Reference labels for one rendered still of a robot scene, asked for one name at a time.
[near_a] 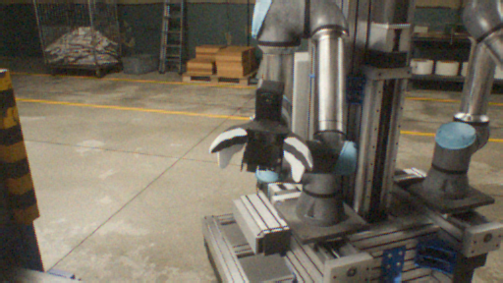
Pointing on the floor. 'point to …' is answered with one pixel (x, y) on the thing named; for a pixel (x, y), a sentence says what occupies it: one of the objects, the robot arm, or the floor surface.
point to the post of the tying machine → (17, 235)
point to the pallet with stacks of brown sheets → (222, 64)
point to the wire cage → (83, 44)
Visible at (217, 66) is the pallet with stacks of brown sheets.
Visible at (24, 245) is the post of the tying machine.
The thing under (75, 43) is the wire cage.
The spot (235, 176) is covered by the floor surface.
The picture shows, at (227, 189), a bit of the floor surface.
